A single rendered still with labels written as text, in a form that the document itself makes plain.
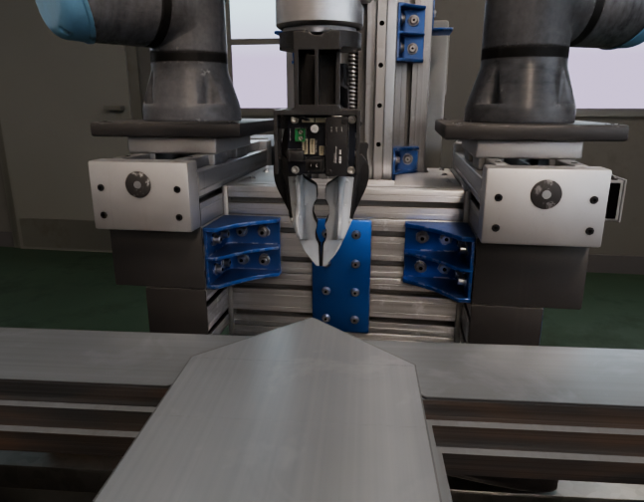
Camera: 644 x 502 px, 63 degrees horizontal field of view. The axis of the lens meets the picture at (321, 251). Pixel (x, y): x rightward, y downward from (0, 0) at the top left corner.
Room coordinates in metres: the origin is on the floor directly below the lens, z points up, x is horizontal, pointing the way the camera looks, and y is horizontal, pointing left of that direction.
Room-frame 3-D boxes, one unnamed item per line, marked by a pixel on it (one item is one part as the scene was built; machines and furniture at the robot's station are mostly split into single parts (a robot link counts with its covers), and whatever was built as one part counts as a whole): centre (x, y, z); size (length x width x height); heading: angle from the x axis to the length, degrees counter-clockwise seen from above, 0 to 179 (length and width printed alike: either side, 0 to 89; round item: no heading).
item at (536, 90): (0.79, -0.29, 1.09); 0.15 x 0.15 x 0.10
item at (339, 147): (0.48, 0.00, 1.06); 0.09 x 0.08 x 0.12; 177
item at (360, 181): (0.50, -0.02, 1.00); 0.05 x 0.02 x 0.09; 87
